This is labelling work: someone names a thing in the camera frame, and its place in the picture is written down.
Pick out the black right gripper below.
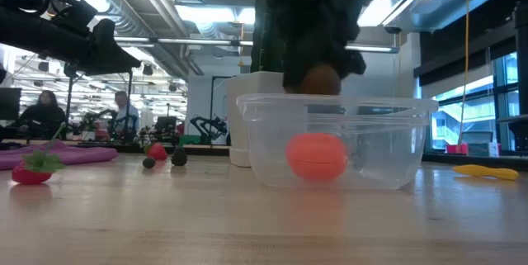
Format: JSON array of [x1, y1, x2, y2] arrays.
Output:
[[263, 0, 379, 95]]

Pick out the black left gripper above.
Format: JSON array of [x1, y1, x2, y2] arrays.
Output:
[[0, 7, 143, 77]]

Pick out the brown kiwi fruit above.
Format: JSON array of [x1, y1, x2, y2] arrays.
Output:
[[297, 63, 342, 97]]

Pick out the orange round toy fruit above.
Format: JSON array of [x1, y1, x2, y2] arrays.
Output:
[[285, 132, 350, 183]]

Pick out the small red strawberry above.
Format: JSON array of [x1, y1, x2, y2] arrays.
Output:
[[144, 142, 169, 162]]

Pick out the black blackberry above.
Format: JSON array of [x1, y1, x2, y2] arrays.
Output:
[[171, 145, 189, 168]]

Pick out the large leafy red strawberry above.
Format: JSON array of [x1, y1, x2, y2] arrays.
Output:
[[11, 122, 68, 186]]

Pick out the clear plastic tupperware container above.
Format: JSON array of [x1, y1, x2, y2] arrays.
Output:
[[236, 93, 440, 191]]

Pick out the tall green cactus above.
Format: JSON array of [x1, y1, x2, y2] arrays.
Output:
[[250, 0, 288, 73]]

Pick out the person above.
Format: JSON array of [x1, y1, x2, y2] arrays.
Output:
[[18, 89, 68, 140], [111, 90, 141, 140]]

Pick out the small black monitor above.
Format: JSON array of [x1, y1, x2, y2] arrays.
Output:
[[154, 116, 179, 135]]

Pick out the long ceiling tube light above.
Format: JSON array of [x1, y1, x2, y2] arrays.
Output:
[[115, 36, 399, 54]]

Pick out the white hexagonal plant pot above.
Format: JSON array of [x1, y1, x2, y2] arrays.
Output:
[[224, 70, 290, 168]]

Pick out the purple cloth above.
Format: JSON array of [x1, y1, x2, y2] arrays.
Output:
[[0, 140, 120, 172]]

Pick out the black computer monitor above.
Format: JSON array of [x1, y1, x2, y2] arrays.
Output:
[[0, 87, 23, 121]]

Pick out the green box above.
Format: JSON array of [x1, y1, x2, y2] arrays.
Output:
[[177, 134, 203, 147]]

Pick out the red plastic bin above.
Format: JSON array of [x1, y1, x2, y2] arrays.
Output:
[[445, 143, 470, 156]]

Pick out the teal cardboard box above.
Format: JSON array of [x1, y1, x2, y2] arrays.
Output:
[[468, 141, 501, 158]]

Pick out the yellow toy banana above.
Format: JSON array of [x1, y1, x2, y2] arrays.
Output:
[[452, 163, 520, 182]]

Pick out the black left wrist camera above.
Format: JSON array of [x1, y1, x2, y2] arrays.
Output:
[[49, 0, 99, 38]]

